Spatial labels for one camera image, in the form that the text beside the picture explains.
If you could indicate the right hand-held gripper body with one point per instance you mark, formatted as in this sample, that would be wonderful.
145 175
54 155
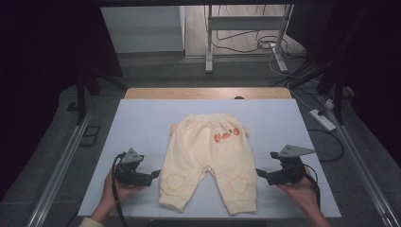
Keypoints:
290 170

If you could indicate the dark curtain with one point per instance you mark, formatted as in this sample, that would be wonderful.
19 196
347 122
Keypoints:
38 78
378 63

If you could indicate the black floor frame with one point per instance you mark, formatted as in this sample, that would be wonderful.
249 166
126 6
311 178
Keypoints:
85 138

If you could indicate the person's left hand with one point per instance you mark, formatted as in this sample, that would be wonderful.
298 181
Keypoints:
110 195

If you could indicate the white wall panel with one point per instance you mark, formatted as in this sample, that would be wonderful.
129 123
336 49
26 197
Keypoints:
142 28

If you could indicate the white power strip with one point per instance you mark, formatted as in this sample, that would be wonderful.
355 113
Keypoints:
322 120

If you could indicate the white metal desk frame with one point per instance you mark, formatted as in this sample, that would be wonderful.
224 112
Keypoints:
246 22

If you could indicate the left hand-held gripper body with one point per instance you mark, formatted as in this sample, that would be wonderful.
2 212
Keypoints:
132 176

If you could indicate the aluminium floor rail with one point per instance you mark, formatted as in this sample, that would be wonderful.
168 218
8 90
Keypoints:
362 170
58 171

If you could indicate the black metal stand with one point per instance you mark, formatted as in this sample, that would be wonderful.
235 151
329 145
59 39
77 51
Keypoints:
339 101
81 94

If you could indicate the cream baby pants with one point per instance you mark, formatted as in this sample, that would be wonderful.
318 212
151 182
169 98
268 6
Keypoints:
205 151

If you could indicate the person's right hand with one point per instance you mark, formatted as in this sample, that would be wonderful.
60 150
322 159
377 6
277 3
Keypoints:
302 192

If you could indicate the pale blue table sheet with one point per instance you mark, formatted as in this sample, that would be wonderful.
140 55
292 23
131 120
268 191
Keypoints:
142 126

